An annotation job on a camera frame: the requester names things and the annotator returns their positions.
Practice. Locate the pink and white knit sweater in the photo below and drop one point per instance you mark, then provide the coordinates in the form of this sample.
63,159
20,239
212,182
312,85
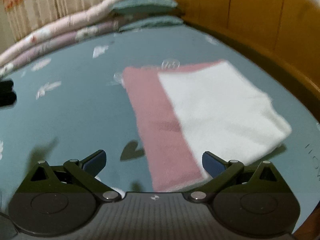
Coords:
182,113

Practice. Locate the blue upper pillow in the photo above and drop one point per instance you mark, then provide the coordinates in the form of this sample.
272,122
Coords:
128,7

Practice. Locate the blue pillow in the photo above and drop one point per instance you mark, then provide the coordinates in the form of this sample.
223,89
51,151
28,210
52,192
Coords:
128,7
152,22

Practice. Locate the blue lower pillow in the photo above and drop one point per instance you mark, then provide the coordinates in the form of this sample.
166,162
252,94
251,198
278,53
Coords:
152,22

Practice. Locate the mauve floral folded quilt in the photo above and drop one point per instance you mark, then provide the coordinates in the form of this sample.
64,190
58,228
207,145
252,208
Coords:
64,40

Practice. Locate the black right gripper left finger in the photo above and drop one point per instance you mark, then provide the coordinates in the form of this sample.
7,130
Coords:
56,200

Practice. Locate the pink floral folded quilt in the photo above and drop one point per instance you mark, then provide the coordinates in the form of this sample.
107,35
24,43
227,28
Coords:
68,23

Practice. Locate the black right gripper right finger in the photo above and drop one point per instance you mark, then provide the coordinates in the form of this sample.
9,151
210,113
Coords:
251,201

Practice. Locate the wooden headboard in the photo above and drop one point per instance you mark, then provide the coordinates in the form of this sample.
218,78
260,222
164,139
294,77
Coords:
281,36

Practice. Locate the blue floral bed sheet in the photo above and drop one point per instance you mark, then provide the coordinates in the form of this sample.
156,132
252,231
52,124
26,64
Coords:
68,106

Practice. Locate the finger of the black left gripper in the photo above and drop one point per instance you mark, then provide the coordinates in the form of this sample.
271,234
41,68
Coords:
7,99
6,86

